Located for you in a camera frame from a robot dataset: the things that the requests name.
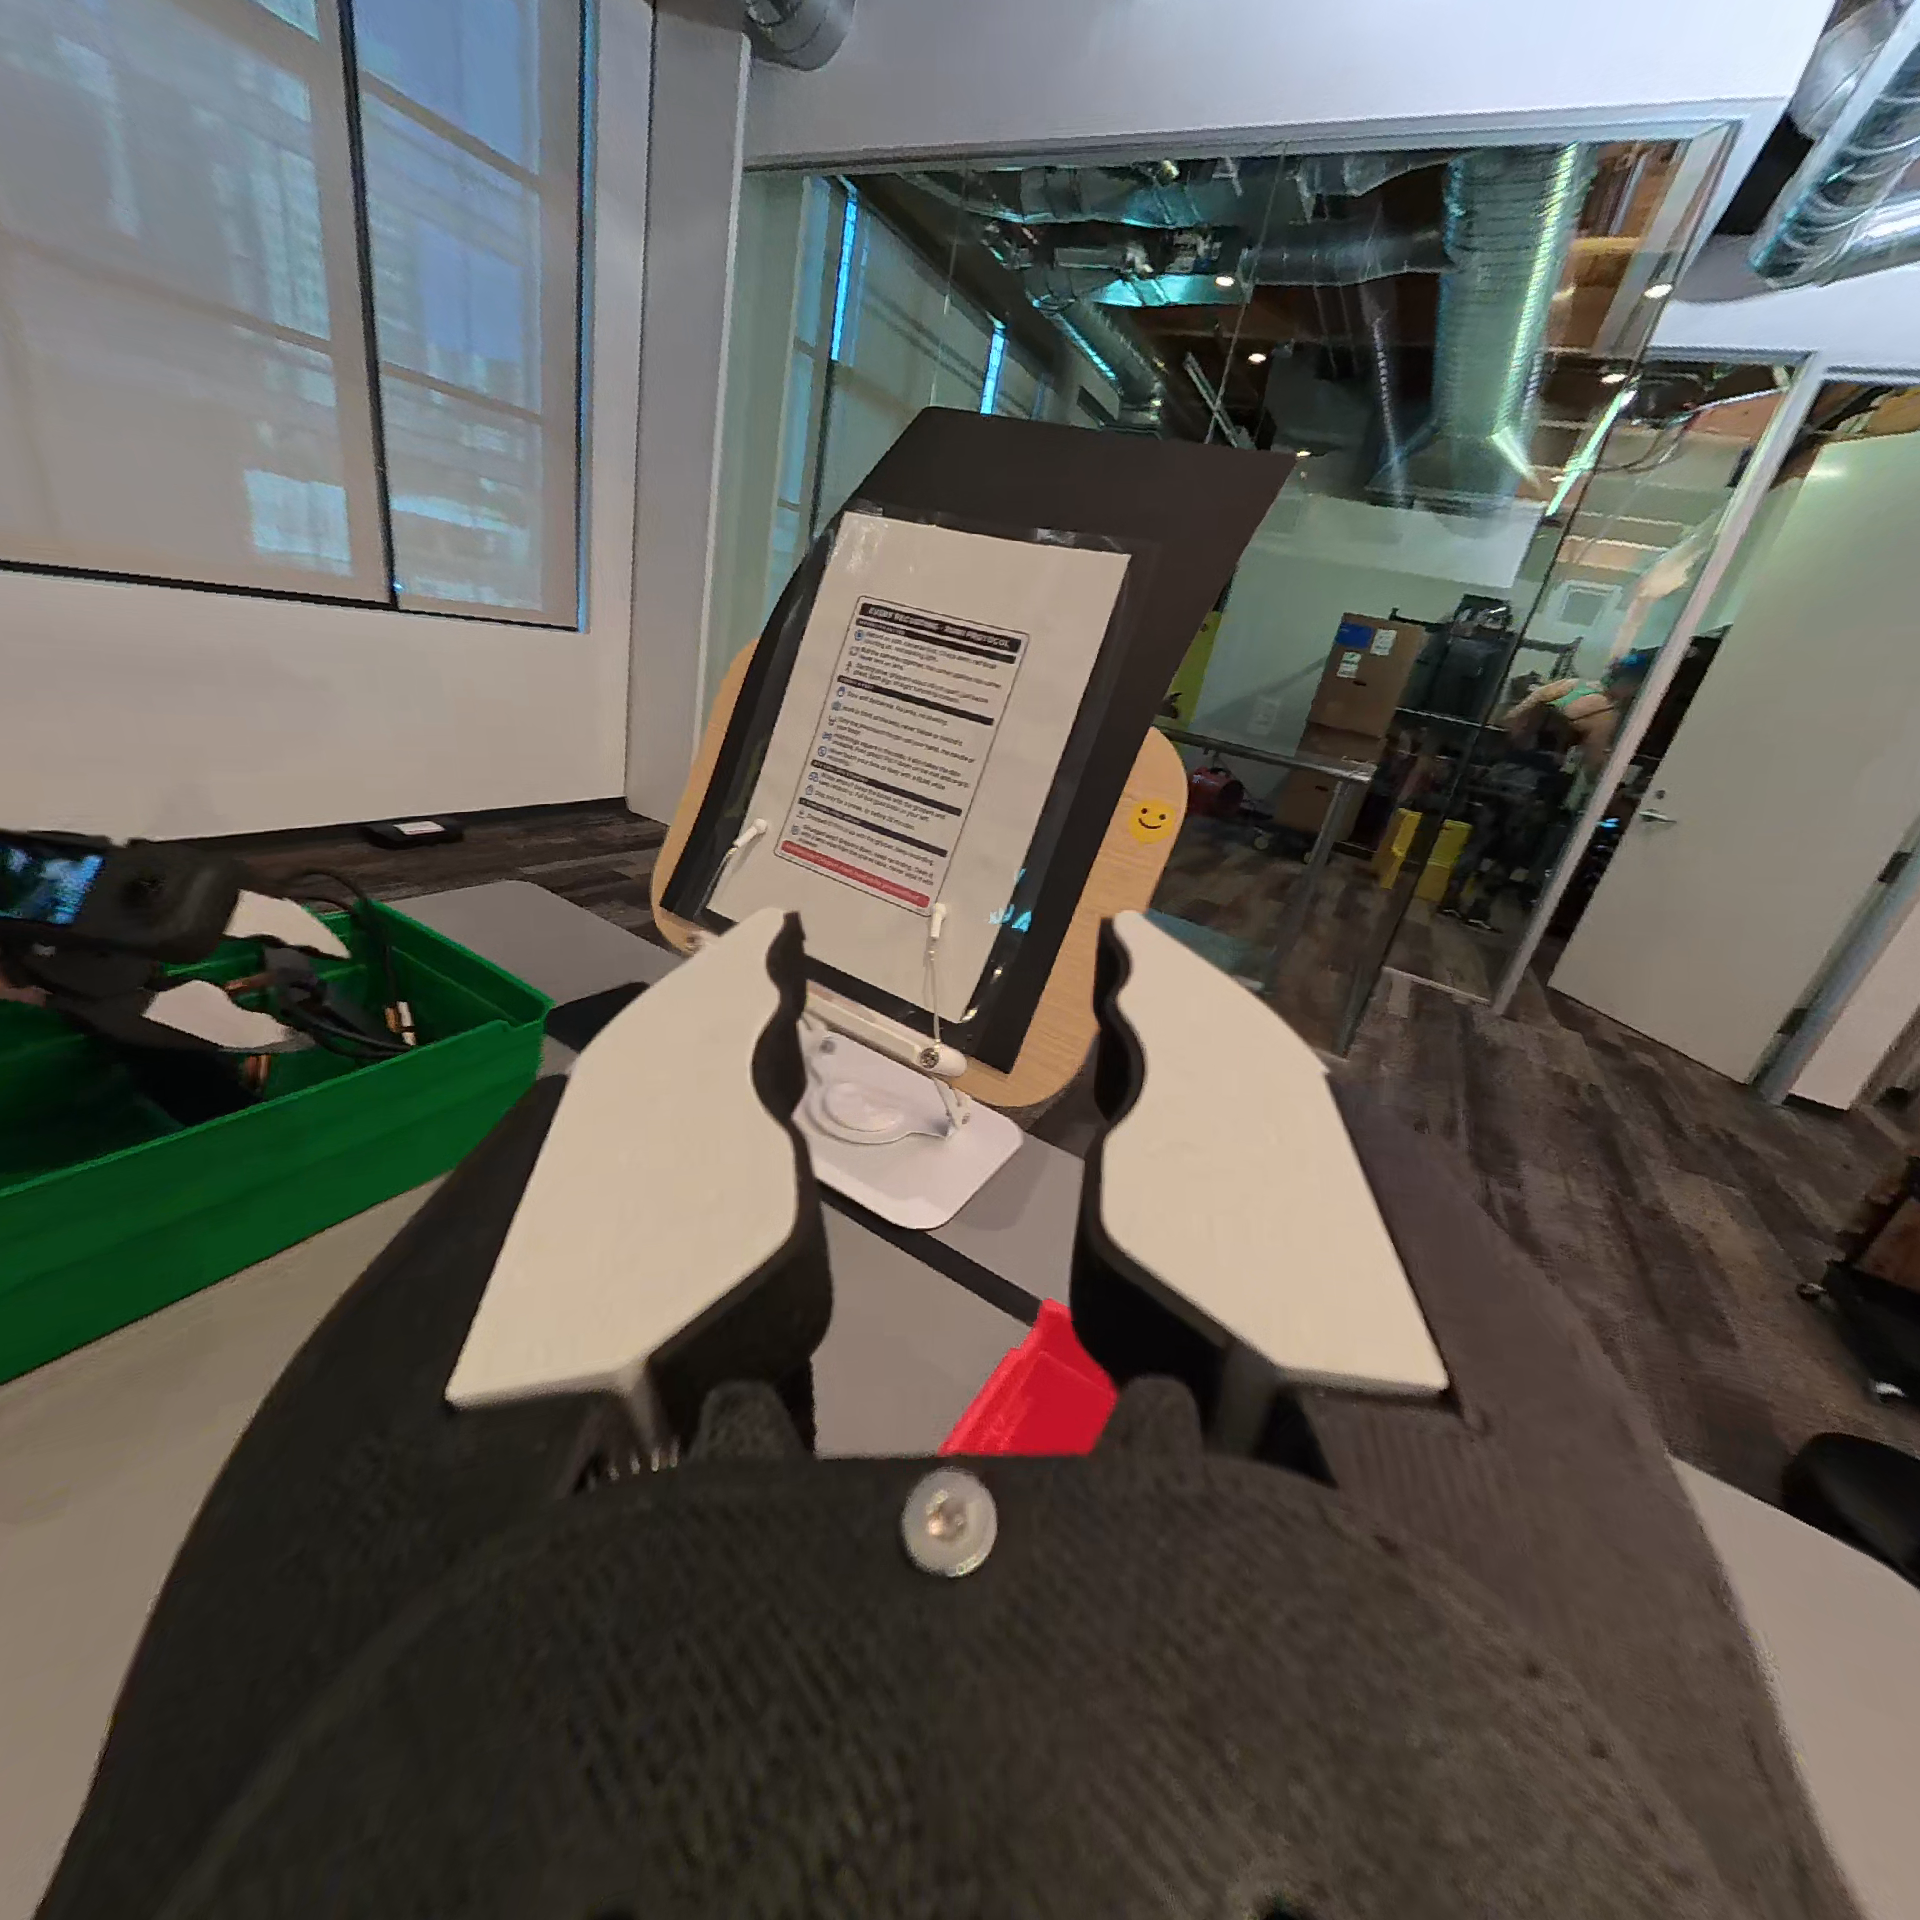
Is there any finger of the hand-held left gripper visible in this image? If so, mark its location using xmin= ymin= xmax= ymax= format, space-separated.
xmin=221 ymin=891 xmax=351 ymax=960
xmin=140 ymin=982 xmax=303 ymax=1056

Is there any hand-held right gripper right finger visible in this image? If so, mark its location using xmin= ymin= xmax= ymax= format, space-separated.
xmin=1076 ymin=906 xmax=1452 ymax=1400

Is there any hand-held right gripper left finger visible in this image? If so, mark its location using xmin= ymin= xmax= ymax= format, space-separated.
xmin=445 ymin=906 xmax=832 ymax=1419

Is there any green plastic bin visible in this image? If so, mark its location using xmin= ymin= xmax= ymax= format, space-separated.
xmin=0 ymin=896 xmax=553 ymax=1386

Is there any red plastic bin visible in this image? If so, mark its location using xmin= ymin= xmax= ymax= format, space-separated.
xmin=940 ymin=1299 xmax=1121 ymax=1460

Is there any yellow floor sign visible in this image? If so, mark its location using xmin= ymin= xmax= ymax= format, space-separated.
xmin=1380 ymin=808 xmax=1472 ymax=917

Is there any cardboard box with blue label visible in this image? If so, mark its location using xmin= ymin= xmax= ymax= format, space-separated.
xmin=1311 ymin=608 xmax=1425 ymax=735

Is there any white door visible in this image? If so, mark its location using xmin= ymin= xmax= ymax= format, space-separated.
xmin=1551 ymin=435 xmax=1920 ymax=1088

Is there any window with roller shade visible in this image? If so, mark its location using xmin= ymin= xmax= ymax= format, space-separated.
xmin=0 ymin=0 xmax=587 ymax=632

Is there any black office chair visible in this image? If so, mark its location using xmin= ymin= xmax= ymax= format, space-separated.
xmin=1785 ymin=1430 xmax=1920 ymax=1584

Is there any white instruction sheet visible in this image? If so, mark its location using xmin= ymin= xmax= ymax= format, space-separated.
xmin=774 ymin=509 xmax=1135 ymax=920

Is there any round metal air duct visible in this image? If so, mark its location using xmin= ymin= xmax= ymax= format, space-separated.
xmin=743 ymin=0 xmax=860 ymax=74

